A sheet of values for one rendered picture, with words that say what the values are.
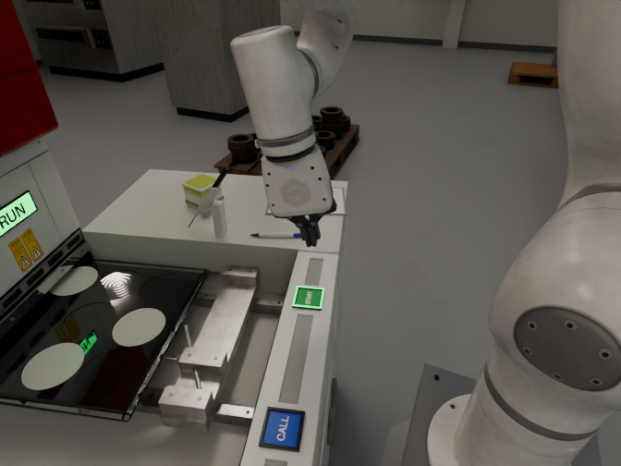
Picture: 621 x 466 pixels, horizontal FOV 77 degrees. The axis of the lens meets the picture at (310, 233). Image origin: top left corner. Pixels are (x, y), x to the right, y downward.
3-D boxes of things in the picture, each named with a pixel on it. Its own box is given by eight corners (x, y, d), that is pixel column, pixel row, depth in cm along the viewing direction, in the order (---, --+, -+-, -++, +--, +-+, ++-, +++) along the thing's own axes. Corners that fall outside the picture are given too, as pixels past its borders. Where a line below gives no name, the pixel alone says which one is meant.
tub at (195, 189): (185, 205, 104) (180, 182, 100) (205, 194, 109) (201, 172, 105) (204, 214, 100) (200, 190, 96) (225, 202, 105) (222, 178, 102)
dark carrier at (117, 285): (-62, 386, 67) (-64, 384, 67) (66, 262, 95) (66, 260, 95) (124, 412, 63) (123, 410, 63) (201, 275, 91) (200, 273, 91)
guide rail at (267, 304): (92, 296, 96) (88, 287, 94) (97, 290, 98) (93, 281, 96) (291, 316, 91) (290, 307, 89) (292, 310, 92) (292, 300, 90)
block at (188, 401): (161, 412, 65) (157, 402, 63) (170, 394, 68) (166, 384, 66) (207, 419, 64) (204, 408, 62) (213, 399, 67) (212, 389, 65)
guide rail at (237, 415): (8, 394, 74) (1, 384, 72) (17, 385, 76) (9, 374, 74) (264, 429, 69) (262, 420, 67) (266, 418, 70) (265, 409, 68)
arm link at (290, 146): (247, 144, 54) (253, 165, 56) (308, 135, 52) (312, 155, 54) (261, 125, 61) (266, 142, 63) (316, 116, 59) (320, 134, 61)
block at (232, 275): (223, 283, 91) (221, 273, 89) (227, 274, 94) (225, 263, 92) (256, 286, 90) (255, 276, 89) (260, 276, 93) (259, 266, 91)
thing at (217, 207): (200, 237, 92) (189, 187, 84) (205, 227, 95) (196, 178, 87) (225, 239, 91) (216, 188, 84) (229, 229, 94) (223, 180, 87)
